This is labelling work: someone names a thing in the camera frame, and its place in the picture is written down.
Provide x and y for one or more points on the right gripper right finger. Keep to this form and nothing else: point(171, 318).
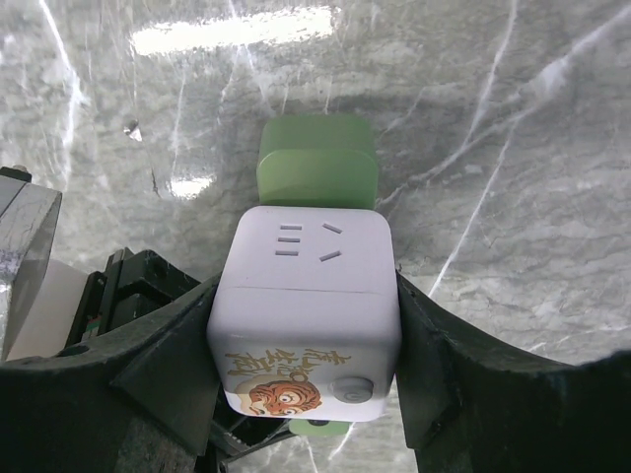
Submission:
point(472, 403)

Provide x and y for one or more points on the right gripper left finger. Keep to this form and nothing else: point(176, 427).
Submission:
point(137, 399)

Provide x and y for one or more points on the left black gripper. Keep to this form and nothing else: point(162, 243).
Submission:
point(131, 286)

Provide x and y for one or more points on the white cube adapter tiger print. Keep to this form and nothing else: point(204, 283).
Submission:
point(305, 323)

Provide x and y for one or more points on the green power strip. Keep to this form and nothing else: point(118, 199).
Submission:
point(317, 161)

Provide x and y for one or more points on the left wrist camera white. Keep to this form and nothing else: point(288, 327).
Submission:
point(39, 294)

